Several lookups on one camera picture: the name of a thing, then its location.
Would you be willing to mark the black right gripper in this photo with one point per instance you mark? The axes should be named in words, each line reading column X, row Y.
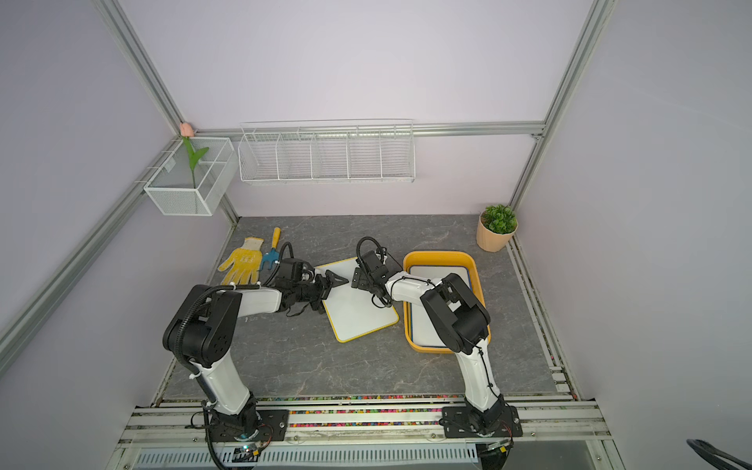
column 356, row 281

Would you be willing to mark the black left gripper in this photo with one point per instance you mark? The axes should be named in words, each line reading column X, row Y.
column 324, row 289

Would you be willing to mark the yellow-framed whiteboard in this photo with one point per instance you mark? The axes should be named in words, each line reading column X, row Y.
column 350, row 311

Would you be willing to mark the yellow storage tray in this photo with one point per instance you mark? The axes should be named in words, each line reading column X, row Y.
column 440, row 258

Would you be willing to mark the blue-framed whiteboard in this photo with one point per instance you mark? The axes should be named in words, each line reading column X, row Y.
column 423, row 332

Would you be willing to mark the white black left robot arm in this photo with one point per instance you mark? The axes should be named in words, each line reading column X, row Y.
column 200, row 337

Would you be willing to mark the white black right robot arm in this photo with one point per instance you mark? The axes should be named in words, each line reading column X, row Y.
column 461, row 322

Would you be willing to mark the yellow dotted work glove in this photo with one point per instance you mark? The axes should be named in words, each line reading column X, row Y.
column 243, row 264

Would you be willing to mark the beige plant pot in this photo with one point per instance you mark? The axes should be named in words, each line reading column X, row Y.
column 489, row 241

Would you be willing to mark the green artificial plant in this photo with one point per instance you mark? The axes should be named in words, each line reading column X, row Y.
column 499, row 219

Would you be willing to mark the white vented front panel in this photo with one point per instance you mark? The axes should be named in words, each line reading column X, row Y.
column 309, row 456

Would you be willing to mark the pink artificial tulip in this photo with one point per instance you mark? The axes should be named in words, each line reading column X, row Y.
column 195, row 155

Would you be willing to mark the blue garden fork yellow handle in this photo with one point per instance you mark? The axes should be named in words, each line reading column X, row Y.
column 270, row 258

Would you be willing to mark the white wire wall shelf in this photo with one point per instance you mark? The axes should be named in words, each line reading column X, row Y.
column 327, row 150

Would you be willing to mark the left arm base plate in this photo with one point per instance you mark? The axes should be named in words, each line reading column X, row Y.
column 254, row 425

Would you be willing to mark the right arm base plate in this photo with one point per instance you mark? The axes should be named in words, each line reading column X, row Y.
column 501, row 421

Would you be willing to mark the white mesh wall basket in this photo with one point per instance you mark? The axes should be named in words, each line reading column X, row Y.
column 171, row 189

